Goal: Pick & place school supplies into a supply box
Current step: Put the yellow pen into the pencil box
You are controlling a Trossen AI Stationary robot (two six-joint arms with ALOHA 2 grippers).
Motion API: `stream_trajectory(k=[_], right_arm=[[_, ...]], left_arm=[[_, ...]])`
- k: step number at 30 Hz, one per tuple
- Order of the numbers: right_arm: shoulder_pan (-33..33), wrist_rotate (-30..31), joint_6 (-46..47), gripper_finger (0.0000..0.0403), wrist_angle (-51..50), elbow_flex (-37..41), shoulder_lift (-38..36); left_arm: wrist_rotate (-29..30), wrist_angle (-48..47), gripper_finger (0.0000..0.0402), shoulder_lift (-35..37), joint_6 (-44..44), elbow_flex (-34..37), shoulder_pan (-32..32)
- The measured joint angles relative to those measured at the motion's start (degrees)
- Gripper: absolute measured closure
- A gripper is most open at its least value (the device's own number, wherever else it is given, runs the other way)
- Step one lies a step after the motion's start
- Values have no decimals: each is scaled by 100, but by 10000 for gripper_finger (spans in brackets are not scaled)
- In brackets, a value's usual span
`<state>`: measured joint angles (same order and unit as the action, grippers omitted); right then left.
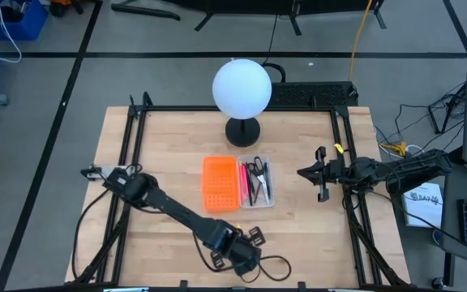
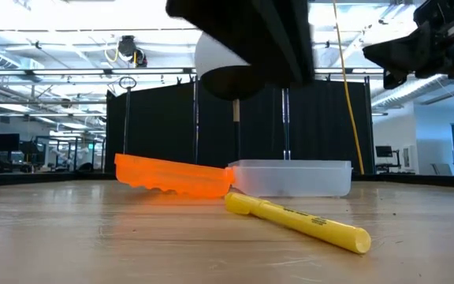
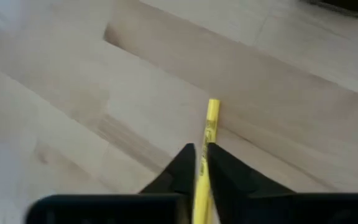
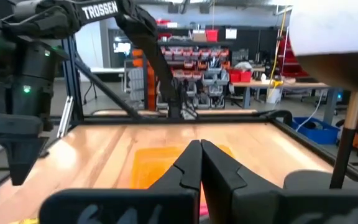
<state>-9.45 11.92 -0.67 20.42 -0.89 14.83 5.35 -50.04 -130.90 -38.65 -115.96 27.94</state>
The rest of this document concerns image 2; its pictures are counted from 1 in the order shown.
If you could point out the yellow highlighter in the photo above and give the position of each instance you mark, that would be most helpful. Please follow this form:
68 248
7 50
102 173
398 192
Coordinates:
302 221

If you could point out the black curtain partition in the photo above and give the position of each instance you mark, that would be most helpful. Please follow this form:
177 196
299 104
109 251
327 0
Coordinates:
164 126

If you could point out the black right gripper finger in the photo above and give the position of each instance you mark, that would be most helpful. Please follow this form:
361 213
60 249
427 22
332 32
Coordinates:
406 61
404 39

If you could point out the silver metal pole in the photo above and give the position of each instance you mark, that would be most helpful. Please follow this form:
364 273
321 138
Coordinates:
286 122

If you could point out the black computer monitor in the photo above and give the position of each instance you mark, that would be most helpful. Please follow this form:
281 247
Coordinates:
5 142

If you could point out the small black monitor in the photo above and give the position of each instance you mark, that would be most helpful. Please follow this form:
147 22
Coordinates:
384 151

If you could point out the orange plastic basket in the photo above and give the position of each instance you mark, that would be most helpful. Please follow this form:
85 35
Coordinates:
172 175

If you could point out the clear plastic supply box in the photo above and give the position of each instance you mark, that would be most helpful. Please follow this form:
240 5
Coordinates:
294 179

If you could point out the black ceiling device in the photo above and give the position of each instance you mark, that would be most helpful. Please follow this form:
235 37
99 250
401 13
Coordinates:
128 47

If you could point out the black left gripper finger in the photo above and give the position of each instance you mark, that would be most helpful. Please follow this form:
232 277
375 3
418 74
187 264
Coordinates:
235 27
298 39

